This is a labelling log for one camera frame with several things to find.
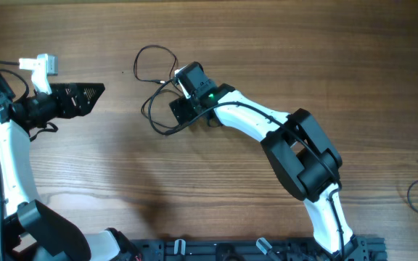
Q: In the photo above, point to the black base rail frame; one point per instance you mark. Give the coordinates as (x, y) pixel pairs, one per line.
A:
(293, 249)

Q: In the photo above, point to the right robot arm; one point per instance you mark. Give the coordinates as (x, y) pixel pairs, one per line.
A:
(301, 155)

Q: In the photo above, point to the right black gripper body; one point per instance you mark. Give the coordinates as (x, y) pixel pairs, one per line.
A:
(181, 112)

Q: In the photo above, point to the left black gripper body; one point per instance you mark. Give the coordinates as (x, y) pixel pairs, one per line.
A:
(54, 100)

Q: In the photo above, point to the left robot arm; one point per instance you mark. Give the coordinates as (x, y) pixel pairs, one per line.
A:
(29, 230)

